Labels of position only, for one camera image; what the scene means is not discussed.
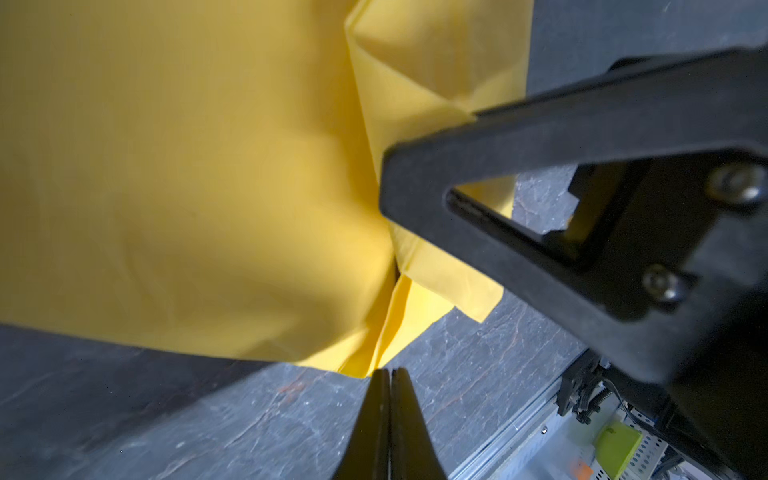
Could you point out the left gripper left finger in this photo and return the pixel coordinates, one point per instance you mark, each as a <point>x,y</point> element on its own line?
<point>367,454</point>

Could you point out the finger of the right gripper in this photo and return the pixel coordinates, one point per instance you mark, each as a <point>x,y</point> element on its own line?
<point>659,108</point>

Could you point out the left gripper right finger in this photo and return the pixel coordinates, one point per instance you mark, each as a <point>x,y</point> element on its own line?
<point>412,453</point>

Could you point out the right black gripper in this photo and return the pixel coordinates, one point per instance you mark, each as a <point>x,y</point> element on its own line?
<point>671,267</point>

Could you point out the yellow paper napkin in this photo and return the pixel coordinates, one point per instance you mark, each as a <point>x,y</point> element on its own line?
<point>202,177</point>

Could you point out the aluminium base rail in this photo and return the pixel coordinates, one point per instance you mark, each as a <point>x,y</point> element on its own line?
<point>594,422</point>

